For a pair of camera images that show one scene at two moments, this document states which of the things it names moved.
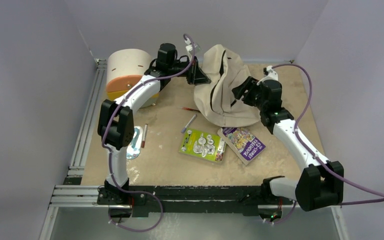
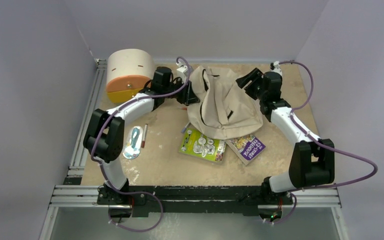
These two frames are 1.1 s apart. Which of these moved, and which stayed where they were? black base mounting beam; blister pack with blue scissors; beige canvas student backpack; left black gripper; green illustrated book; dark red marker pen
Moved: beige canvas student backpack; left black gripper
Stayed: black base mounting beam; green illustrated book; dark red marker pen; blister pack with blue scissors
